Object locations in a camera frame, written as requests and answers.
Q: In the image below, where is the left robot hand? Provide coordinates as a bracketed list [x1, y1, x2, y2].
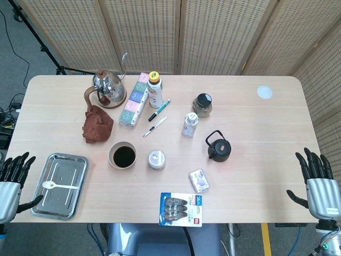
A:
[0, 151, 44, 225]

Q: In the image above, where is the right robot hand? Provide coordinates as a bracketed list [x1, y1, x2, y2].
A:
[286, 147, 341, 221]

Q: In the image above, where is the white plastic spoon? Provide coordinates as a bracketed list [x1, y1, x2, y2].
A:
[42, 180, 80, 190]

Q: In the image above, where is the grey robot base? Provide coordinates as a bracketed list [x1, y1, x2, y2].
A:
[106, 222, 222, 256]

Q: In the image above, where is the cup of dark coffee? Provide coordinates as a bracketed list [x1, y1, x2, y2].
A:
[108, 141, 137, 170]

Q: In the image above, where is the stainless steel tray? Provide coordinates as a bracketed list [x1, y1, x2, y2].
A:
[29, 152, 90, 221]

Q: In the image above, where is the crumpled brown cloth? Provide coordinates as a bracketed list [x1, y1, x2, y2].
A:
[81, 105, 115, 145]

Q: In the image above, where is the black cast iron teapot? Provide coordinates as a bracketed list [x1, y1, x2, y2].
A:
[205, 130, 232, 163]

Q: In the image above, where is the black tripod stand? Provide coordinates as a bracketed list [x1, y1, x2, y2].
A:
[7, 0, 87, 76]

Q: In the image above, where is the blue correction tape blister pack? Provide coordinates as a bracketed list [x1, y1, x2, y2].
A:
[159, 192, 203, 228]

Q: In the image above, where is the seasoning jar white lid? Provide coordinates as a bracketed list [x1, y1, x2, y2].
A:
[148, 149, 166, 171]

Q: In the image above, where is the clear water bottle white cap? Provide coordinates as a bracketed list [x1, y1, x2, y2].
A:
[181, 111, 199, 138]

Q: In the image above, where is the multicolour tissue pack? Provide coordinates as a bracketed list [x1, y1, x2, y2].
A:
[118, 71, 150, 128]

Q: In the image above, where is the glass jar black lid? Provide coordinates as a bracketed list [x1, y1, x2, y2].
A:
[191, 93, 213, 118]

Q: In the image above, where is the white pen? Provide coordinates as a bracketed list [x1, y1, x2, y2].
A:
[142, 115, 168, 138]

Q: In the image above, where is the green marker pen black cap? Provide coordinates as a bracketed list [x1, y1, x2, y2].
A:
[148, 99, 171, 123]

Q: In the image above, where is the drink bottle yellow cap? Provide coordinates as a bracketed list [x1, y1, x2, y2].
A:
[147, 70, 164, 109]

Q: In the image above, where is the power strip with cables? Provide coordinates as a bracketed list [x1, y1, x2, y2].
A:
[0, 93, 25, 150]

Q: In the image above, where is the white round cable grommet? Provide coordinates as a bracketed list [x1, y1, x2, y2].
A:
[256, 85, 273, 100]

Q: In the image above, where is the steel gooseneck kettle wooden handle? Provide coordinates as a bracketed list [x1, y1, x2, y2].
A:
[84, 52, 128, 110]

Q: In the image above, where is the woven folding screen wooden frame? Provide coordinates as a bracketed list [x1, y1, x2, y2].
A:
[14, 0, 341, 174]

